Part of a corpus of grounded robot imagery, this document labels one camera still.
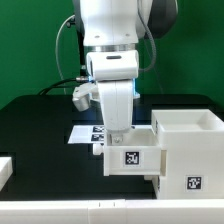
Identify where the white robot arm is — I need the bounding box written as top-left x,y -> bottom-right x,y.
73,0 -> 178,144

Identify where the black cable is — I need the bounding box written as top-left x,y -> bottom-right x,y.
39,77 -> 91,96

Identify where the white left barrier block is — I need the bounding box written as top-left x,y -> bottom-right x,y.
0,157 -> 13,191

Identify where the grey cable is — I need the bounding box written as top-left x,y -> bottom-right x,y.
54,12 -> 158,95

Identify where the white marker base plate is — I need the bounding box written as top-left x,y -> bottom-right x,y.
68,125 -> 104,144

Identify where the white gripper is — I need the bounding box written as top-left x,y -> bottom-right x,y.
72,80 -> 133,144

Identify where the white drawer box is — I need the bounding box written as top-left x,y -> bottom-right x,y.
93,125 -> 162,176
144,175 -> 160,199

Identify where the black camera on stand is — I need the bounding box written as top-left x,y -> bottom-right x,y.
66,15 -> 86,76

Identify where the white drawer cabinet frame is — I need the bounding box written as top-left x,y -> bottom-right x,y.
151,109 -> 224,199

